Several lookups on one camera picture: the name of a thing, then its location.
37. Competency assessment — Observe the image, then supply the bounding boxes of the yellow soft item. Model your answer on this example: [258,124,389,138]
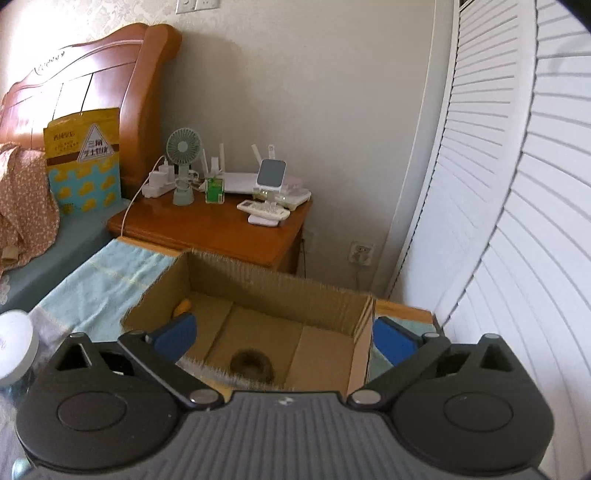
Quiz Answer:
[172,298,192,318]

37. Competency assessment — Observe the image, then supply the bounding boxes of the dark fuzzy scrunchie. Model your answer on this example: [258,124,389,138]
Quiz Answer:
[229,349,274,384]

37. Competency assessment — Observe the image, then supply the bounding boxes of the brown cardboard box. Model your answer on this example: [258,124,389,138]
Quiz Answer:
[121,251,375,395]

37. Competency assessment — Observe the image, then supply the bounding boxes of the white louvered closet door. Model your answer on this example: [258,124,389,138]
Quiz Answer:
[392,1,590,479]

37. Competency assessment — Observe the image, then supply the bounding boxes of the white lid round jar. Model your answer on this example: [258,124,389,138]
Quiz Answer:
[0,310,39,388]

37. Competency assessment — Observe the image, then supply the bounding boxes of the wooden nightstand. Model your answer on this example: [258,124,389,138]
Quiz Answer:
[107,193,311,274]

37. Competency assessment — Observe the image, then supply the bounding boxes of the small green box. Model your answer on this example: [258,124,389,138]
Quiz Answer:
[205,177,224,204]

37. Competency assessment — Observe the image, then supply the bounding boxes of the white power strip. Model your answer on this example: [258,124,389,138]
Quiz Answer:
[141,164,175,199]

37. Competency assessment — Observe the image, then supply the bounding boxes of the white remote control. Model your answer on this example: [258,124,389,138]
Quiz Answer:
[236,200,290,222]

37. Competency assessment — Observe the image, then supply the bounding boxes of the floral pink cloth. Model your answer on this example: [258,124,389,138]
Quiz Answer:
[1,142,60,272]

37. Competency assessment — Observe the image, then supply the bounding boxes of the white wifi router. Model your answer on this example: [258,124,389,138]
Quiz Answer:
[199,143,304,195]

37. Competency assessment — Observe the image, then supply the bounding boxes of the green desk fan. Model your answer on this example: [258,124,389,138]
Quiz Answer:
[165,127,202,207]

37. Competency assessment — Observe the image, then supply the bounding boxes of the yellow duck snack bag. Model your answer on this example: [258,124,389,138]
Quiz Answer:
[43,108,121,216]

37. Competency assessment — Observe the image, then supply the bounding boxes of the wooden headboard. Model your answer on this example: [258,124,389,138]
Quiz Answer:
[1,23,182,198]

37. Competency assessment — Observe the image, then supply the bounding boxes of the wall power outlet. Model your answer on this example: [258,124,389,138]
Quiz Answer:
[349,241,375,267]

